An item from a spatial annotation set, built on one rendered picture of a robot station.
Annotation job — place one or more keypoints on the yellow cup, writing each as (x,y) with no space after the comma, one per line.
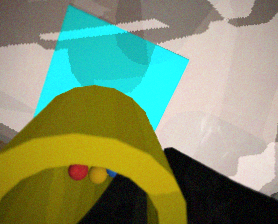
(89,125)

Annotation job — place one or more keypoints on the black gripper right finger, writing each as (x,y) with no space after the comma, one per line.
(213,198)

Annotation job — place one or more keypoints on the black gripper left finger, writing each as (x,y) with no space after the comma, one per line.
(123,202)

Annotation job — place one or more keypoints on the red marble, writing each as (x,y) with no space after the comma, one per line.
(77,171)

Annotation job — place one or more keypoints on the blue marble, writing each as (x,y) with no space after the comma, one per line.
(111,173)

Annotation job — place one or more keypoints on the yellow marble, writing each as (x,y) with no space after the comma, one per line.
(97,175)

